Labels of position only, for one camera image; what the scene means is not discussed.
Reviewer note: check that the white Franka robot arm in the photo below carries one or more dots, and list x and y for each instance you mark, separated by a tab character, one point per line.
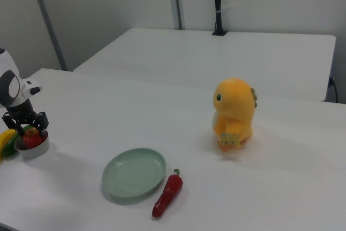
22	93

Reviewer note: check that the pale green plate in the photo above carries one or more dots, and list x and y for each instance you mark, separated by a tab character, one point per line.
133	176

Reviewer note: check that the yellow banana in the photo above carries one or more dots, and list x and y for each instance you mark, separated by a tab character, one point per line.
5	137

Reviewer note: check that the grey partition post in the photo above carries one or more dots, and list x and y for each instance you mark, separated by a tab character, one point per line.
177	1
47	22

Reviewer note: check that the red chili pepper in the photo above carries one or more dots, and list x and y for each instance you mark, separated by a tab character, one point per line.
169	191

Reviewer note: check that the black pole with base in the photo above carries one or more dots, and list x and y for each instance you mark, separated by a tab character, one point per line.
218	1

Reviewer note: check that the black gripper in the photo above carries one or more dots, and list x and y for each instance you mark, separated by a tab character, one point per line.
23	113

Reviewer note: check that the white side table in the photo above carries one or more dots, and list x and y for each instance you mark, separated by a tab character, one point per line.
189	58

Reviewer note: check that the orange dinosaur plush toy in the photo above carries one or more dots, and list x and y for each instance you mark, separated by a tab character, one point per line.
235	101

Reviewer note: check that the red apple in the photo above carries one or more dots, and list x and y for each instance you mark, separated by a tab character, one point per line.
32	140

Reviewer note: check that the small grey bowl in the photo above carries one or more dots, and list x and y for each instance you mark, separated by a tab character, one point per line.
35	152

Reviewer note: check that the paper tag on plush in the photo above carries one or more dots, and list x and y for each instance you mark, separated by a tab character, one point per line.
229	141

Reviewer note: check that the green cucumber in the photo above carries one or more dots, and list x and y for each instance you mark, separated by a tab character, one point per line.
9	148

